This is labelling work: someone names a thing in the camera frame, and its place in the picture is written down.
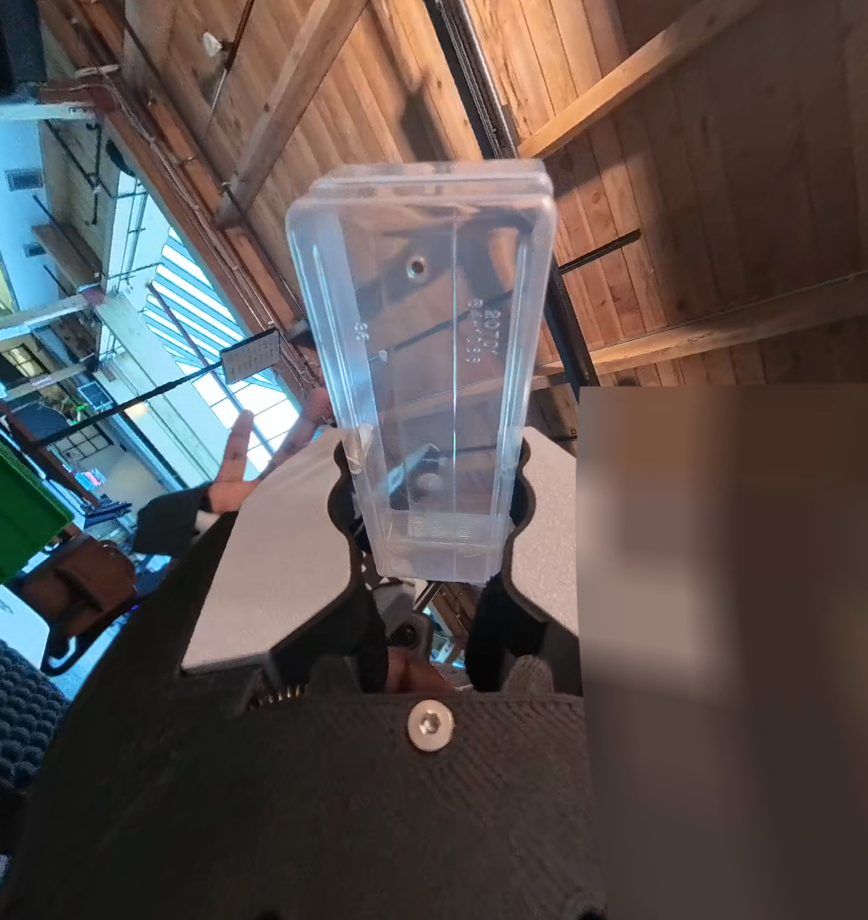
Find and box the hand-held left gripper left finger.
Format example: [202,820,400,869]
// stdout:
[181,431,392,694]

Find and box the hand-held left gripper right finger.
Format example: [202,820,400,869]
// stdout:
[466,427,579,692]

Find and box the clear plastic cabinet drawer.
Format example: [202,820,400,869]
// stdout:
[285,160,557,583]

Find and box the green plastic bin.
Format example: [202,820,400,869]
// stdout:
[0,419,75,599]

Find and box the person's right forearm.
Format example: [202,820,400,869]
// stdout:
[133,485,215,558]

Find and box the person's right hand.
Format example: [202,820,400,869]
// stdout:
[205,388,334,516]

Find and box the person's left hand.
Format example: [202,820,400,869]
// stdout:
[388,645,455,695]

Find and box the brown leather pouch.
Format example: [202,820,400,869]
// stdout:
[20,535,139,675]

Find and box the hanging printed sign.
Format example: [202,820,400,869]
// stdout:
[220,329,285,387]

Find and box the thin black pole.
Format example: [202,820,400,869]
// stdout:
[27,358,228,452]

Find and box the dark blue textured fabric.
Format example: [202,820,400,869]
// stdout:
[0,631,69,795]

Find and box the skylight window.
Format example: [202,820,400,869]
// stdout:
[114,169,320,468]

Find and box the black box speaker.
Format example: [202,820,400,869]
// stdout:
[0,0,48,98]

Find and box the black ceiling track rail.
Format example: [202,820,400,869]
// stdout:
[427,0,600,389]

